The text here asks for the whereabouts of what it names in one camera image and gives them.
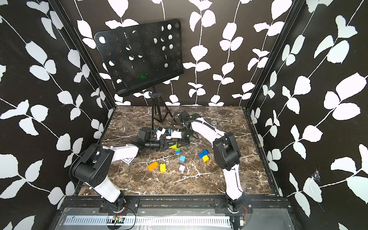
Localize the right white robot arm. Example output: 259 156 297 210
171 111 245 211

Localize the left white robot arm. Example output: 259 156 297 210
69 127 169 203

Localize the yellow lego brick left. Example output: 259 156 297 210
160 164 167 173

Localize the blue lego brick pair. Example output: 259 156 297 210
198 149 209 159

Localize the yellow square lego brick right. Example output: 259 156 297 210
202 155 209 163

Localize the lilac square lego brick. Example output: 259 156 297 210
179 165 186 173

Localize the purple glitter microphone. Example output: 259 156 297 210
211 120 217 128

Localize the black perforated music stand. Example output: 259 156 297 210
94 19 184 112

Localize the white slotted cable duct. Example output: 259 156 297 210
62 215 231 227

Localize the black front mounting rail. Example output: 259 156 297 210
60 194 293 214

